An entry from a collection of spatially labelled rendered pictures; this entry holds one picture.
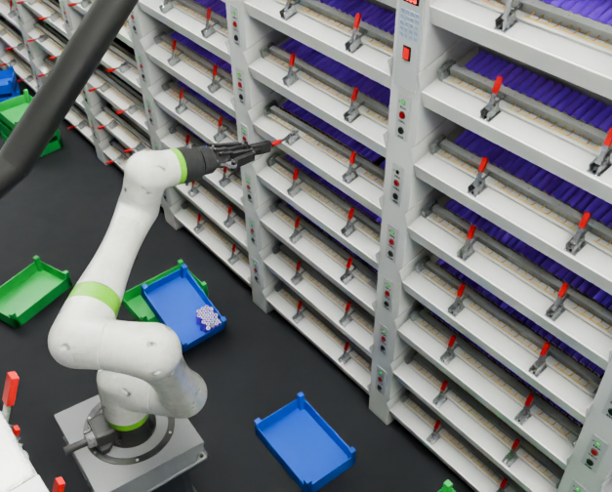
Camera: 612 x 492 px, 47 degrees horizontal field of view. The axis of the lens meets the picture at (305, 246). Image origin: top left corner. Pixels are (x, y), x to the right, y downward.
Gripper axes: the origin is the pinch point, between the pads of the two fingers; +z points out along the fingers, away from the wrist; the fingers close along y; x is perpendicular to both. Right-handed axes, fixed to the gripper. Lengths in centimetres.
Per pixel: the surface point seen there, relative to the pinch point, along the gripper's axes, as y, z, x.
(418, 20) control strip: 38, 8, 46
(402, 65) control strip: 34.1, 10.9, 34.5
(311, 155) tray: -2.1, 22.3, -7.7
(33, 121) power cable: 91, -96, 63
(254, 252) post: -35, 33, -67
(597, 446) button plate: 105, 25, -34
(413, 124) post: 38.7, 14.1, 21.3
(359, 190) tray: 20.2, 21.5, -8.2
